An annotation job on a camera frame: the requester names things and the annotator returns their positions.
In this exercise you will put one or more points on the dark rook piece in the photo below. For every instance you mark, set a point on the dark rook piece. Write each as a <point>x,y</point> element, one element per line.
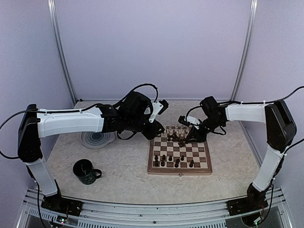
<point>156,163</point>

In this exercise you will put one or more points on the aluminium frame rail front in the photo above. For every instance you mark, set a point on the aluminium frame rail front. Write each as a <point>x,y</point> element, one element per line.
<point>97,214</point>

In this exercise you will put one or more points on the dark bishop piece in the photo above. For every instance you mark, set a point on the dark bishop piece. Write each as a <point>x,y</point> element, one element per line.
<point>191,164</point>

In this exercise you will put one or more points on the aluminium corner post right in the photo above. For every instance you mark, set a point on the aluminium corner post right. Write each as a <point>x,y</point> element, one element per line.
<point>246,47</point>

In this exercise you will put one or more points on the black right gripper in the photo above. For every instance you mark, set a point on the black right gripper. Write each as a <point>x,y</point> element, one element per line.
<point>194,133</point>

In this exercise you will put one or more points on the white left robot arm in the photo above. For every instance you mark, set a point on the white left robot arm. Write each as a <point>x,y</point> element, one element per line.
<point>136,113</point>

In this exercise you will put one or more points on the aluminium corner post left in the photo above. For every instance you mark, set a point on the aluminium corner post left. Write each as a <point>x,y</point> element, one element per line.
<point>56,30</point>

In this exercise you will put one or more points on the dark knight piece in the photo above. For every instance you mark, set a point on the dark knight piece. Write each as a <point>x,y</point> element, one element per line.
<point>176,165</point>

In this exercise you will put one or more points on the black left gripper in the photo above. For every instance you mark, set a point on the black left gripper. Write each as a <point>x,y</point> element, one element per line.
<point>153,132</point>

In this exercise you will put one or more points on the wooden folding chess board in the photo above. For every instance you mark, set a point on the wooden folding chess board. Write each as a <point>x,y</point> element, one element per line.
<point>199,152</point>

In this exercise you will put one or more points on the dark green mug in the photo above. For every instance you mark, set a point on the dark green mug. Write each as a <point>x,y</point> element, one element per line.
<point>85,172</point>

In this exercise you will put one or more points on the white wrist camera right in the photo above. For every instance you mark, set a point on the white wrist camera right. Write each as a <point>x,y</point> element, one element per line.
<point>188,120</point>

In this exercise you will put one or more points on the aluminium corner post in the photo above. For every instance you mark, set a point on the aluminium corner post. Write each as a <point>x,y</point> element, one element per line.
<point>56,30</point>
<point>246,47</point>

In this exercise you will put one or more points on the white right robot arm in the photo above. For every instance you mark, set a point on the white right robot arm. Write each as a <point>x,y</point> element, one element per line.
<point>276,125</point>

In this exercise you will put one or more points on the white blue swirl plate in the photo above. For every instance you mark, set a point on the white blue swirl plate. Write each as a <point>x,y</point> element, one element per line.
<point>97,140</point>

